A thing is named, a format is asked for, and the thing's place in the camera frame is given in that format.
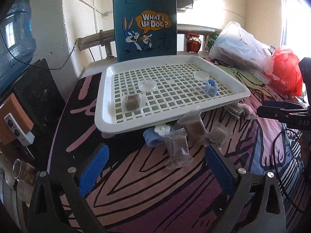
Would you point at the clear round dish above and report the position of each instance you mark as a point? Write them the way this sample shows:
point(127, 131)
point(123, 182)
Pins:
point(201, 76)
point(147, 85)

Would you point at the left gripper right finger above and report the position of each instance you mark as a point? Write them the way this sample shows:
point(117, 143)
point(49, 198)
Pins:
point(235, 185)

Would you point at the brown snack cube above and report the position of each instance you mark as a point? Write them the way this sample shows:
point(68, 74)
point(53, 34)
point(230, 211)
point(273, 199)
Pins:
point(133, 102)

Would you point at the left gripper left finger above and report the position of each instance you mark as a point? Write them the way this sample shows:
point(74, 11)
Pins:
point(79, 181)

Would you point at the blue water jug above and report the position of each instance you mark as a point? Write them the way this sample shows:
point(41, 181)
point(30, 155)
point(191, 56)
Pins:
point(17, 42)

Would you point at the blue flower hair claw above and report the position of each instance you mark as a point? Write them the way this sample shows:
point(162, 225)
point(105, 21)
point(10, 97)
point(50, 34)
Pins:
point(155, 136)

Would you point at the metal bed rail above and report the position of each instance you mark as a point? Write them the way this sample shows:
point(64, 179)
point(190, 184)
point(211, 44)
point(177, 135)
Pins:
point(104, 38)

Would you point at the black speaker cabinet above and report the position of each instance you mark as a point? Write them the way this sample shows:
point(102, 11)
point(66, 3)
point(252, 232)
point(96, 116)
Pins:
point(35, 103)

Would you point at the blue Bugs Bunny tote bag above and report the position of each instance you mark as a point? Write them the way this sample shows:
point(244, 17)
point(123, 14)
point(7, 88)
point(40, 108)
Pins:
point(144, 28)

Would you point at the brown snack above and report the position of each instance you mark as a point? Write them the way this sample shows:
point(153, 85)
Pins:
point(219, 134)
point(194, 126)
point(178, 150)
point(239, 110)

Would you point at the clear plastic bag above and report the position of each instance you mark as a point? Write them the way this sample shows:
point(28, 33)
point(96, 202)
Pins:
point(236, 47)

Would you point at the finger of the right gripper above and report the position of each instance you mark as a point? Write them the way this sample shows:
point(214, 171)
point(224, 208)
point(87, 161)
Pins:
point(274, 112)

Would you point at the green white box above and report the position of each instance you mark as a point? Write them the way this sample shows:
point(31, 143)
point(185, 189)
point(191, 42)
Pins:
point(211, 40)

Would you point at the cartoon print blanket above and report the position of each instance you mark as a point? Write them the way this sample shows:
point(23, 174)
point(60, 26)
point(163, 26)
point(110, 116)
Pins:
point(135, 192)

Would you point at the orange white device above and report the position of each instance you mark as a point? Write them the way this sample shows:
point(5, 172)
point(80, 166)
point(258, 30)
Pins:
point(15, 123)

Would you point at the red glass jar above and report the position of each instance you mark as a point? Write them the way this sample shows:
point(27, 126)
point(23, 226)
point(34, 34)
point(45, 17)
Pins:
point(193, 43)

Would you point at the white perforated plastic tray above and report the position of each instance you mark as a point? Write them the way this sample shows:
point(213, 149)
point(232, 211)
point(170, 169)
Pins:
point(177, 92)

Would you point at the red plastic bag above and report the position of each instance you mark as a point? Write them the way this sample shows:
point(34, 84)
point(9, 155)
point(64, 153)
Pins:
point(286, 77)

